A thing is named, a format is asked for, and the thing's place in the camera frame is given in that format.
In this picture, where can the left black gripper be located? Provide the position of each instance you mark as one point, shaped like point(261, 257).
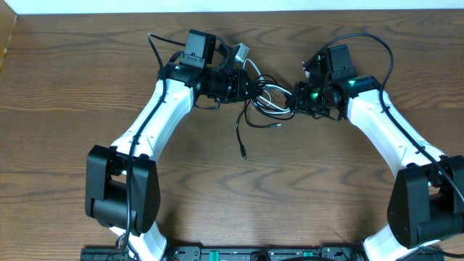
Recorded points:
point(238, 79)

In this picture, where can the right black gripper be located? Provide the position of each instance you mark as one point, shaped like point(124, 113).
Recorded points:
point(300, 102)

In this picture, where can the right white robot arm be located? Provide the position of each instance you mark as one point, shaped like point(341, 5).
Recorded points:
point(426, 203)

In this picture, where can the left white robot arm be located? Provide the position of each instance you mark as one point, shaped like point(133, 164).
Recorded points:
point(122, 187)

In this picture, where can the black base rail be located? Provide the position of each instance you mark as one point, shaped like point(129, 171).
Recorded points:
point(196, 253)

